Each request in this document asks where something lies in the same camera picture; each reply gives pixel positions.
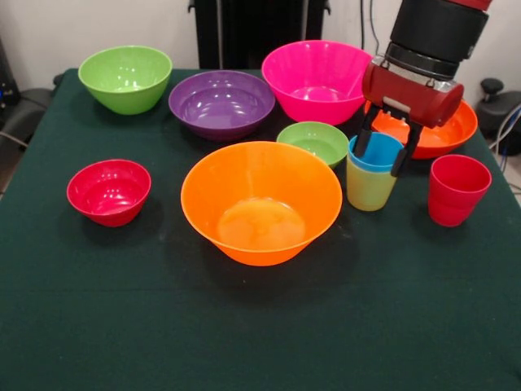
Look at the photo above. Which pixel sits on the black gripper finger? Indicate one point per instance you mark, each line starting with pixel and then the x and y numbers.
pixel 407 150
pixel 367 132

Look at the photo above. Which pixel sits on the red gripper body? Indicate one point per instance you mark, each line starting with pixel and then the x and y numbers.
pixel 411 97

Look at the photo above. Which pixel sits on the blue cup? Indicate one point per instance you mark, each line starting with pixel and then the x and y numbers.
pixel 380 156

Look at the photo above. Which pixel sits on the red cup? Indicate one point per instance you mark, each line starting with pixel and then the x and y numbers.
pixel 452 199

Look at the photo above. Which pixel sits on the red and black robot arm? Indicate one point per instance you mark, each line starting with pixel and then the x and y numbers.
pixel 435 28

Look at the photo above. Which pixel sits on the red-orange bowl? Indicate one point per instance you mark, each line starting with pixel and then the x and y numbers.
pixel 447 140

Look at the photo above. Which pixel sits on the small green bowl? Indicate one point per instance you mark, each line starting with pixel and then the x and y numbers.
pixel 313 140

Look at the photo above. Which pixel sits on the yellow cup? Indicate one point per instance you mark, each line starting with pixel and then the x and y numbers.
pixel 370 191

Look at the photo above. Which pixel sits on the pink bowl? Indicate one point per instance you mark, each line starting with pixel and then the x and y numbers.
pixel 309 77

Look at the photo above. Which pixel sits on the black equipment with knob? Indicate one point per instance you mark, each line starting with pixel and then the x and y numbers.
pixel 502 112

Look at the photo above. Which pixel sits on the large orange bowl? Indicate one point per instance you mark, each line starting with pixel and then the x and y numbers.
pixel 260 191

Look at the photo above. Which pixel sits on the purple bowl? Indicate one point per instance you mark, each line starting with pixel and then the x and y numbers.
pixel 221 106

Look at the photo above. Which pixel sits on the large green bowl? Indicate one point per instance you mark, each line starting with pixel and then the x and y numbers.
pixel 122 69

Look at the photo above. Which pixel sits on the small red bowl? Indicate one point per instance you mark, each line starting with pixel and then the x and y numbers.
pixel 108 195

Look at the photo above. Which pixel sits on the dark green tablecloth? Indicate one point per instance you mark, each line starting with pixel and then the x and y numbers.
pixel 122 317

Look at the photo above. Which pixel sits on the black table clamp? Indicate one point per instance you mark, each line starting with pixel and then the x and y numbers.
pixel 58 79

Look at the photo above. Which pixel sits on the black electronics box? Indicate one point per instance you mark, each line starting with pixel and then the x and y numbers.
pixel 7 89

